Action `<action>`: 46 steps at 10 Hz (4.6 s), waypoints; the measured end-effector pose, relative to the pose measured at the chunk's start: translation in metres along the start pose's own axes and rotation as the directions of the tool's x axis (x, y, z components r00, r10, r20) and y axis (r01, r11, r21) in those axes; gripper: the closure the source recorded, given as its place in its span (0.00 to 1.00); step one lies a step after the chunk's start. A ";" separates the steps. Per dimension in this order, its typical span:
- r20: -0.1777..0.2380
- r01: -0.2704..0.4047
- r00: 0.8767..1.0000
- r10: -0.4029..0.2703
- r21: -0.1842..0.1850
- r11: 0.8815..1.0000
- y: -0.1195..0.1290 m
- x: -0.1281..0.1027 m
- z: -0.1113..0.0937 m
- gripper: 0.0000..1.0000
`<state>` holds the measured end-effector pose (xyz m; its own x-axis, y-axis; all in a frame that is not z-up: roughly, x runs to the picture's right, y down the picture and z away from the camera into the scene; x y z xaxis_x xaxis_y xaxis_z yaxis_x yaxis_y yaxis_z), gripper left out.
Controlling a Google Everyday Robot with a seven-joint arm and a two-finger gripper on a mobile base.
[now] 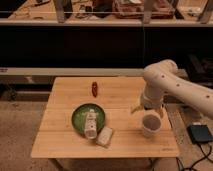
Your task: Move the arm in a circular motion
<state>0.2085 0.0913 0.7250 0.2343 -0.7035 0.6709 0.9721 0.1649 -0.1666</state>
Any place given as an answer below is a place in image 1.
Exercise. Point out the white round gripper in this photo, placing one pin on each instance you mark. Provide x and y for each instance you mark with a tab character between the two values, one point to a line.
150	124

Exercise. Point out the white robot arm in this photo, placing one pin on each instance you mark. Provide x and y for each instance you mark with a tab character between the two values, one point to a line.
160	78

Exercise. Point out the beige sponge block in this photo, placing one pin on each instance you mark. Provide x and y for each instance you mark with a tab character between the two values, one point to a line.
104	136

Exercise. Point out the black box on floor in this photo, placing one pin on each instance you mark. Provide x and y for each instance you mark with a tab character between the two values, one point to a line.
199	134

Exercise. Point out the white plastic bottle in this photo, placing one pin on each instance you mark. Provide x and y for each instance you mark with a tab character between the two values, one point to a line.
90	128

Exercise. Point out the wooden table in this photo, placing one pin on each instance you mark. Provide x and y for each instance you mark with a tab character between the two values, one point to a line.
57	138

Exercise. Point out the red chili pepper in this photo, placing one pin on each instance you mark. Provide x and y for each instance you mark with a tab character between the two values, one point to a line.
94	89

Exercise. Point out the green round plate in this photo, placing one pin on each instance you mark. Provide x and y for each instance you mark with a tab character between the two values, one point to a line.
79	116

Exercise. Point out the wooden shelf rail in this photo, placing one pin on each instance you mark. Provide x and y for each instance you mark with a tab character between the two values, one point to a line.
12	71

